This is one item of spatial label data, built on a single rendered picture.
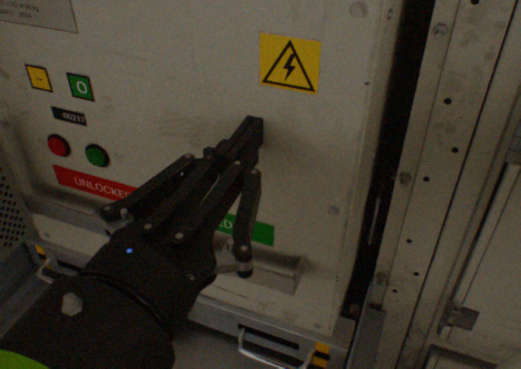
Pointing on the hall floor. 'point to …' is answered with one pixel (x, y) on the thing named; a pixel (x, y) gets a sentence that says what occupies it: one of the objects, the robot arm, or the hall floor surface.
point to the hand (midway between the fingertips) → (241, 147)
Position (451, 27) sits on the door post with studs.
